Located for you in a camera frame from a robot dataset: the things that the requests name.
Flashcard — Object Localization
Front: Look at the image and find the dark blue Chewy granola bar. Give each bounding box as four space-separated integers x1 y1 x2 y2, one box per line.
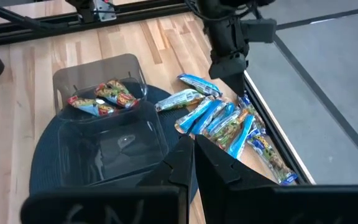
239 94 266 135
246 133 299 187

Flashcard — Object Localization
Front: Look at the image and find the thin black rod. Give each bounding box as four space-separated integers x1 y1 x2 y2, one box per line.
0 0 62 30

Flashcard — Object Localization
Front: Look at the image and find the light blue granola bar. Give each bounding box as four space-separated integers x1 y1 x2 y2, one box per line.
190 98 229 136
174 95 216 135
154 88 206 113
204 102 236 134
178 73 223 98
226 114 257 160

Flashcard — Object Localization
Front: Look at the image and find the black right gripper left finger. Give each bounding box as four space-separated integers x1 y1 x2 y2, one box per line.
20 136 196 224

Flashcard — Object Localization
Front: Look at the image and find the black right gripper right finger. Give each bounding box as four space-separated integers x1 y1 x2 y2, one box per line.
196 135 358 224

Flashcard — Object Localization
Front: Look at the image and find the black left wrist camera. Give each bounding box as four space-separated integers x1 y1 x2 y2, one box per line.
241 17 278 44

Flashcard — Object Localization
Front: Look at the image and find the round dark woven placemat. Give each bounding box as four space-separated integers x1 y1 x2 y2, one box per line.
29 83 198 203

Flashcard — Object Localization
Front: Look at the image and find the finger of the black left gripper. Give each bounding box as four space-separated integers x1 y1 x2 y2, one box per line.
209 57 249 98

